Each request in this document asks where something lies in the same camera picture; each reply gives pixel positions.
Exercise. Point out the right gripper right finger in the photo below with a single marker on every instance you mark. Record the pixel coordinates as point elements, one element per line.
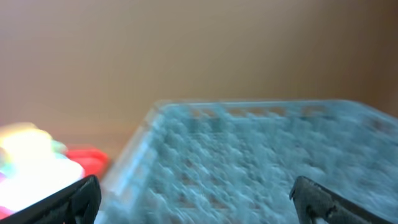
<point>314,202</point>

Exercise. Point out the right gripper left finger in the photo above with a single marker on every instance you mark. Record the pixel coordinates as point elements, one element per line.
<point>78,203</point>

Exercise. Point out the light blue bowl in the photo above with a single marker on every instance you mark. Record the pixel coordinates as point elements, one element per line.
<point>35,182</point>

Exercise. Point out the grey dishwasher rack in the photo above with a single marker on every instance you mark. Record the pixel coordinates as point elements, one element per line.
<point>236,161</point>

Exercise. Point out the red serving tray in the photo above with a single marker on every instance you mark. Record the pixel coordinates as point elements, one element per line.
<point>92,160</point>

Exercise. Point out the green small saucer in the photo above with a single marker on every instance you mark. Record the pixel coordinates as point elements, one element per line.
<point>7,167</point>

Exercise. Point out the yellow plastic cup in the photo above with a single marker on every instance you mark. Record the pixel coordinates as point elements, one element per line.
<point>24,141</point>

